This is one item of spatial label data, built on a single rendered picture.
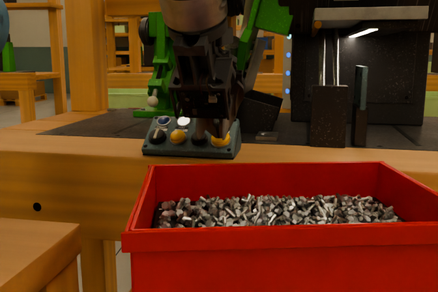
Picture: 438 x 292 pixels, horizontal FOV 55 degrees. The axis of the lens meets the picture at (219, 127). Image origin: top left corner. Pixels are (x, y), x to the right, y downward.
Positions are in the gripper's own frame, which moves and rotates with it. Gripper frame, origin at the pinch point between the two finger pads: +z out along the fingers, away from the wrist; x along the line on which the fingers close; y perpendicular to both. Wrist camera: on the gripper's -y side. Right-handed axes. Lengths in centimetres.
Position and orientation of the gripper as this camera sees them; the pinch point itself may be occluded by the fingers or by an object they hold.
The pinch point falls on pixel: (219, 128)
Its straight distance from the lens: 63.9
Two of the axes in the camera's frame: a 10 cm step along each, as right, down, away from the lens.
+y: -1.6, 7.0, -6.9
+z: 1.1, 7.1, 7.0
